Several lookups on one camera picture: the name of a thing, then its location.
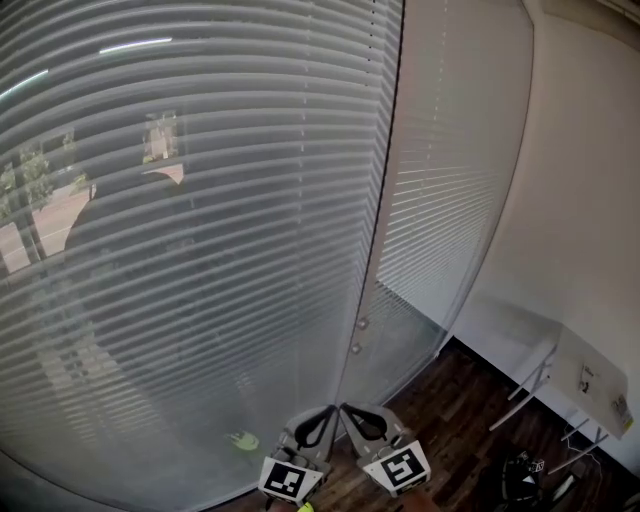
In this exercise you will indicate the partition frame post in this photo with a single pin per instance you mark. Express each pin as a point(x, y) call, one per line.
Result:
point(385, 150)

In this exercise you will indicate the yellow edged packet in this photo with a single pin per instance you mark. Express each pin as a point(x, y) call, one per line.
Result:
point(620, 412)

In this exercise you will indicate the small printed paper sheet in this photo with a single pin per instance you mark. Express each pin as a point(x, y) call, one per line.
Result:
point(589, 379)

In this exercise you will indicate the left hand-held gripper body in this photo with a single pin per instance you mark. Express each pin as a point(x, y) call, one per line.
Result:
point(287, 480)

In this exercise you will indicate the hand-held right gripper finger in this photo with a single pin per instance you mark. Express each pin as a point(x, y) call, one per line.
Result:
point(377, 432)
point(356, 437)

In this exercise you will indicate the person's left green shoe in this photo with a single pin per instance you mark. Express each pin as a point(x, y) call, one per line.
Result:
point(306, 507)

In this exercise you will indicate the white window blinds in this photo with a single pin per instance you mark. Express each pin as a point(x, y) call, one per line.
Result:
point(200, 150)

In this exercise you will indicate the white folding table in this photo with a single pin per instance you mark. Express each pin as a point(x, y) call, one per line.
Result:
point(590, 360)

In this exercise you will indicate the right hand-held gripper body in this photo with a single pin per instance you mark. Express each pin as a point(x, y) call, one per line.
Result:
point(400, 467)

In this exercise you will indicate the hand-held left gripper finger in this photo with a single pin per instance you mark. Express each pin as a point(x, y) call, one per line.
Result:
point(330, 435)
point(305, 440)

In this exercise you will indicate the person's right forearm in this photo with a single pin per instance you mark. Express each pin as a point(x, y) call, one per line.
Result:
point(417, 502)

